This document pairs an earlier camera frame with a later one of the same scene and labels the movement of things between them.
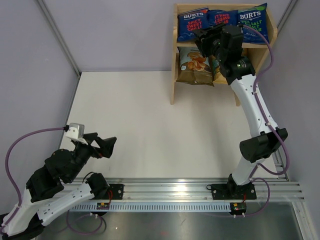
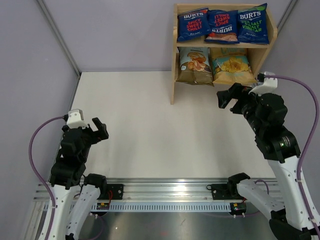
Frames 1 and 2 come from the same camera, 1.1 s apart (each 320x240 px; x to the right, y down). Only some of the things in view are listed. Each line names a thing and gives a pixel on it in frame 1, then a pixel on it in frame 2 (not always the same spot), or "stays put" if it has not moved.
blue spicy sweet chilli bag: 191,21 stays put
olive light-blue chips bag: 192,67 stays put
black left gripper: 106,145 -> 97,136
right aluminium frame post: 288,10 stays put
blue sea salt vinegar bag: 255,17 stays put
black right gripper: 216,31 -> 225,96
